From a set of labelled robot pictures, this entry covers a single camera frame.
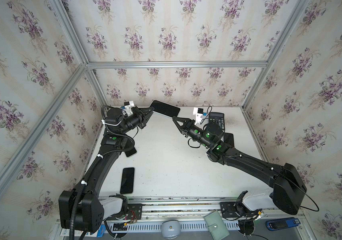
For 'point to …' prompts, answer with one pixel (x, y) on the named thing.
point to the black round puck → (247, 227)
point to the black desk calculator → (218, 117)
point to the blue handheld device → (274, 224)
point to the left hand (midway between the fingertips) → (154, 106)
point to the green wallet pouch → (216, 225)
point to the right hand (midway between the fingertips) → (170, 119)
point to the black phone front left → (127, 185)
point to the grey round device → (171, 229)
